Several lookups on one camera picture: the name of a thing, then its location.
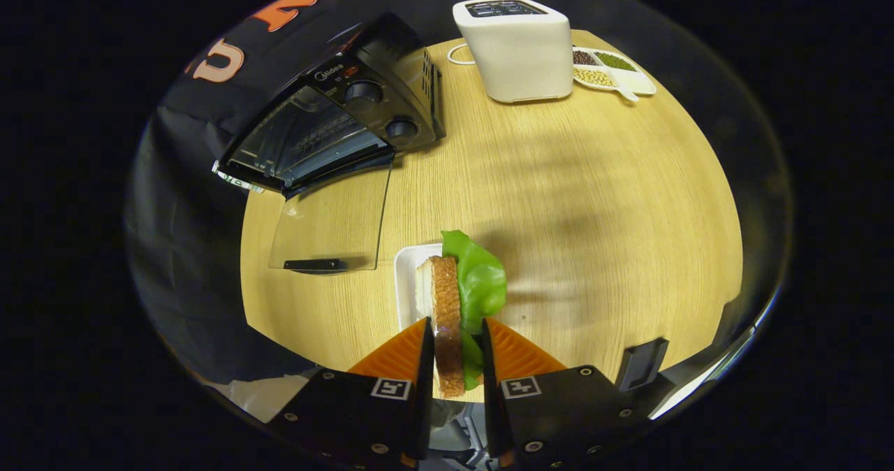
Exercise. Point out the black toaster oven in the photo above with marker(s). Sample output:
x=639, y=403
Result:
x=370, y=93

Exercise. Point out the bread and lettuce sandwich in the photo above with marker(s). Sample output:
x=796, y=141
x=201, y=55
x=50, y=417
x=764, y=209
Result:
x=447, y=296

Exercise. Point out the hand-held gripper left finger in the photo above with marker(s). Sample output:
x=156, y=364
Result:
x=363, y=422

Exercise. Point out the white pop-up toaster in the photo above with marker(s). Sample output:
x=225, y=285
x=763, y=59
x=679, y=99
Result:
x=524, y=59

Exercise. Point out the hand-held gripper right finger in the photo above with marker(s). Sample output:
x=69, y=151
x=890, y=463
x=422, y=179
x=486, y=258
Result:
x=559, y=415

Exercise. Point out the white divided bean dish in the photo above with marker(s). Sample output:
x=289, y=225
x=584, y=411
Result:
x=632, y=80

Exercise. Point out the white ribbed rectangular plate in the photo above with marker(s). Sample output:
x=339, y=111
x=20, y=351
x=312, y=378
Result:
x=408, y=282

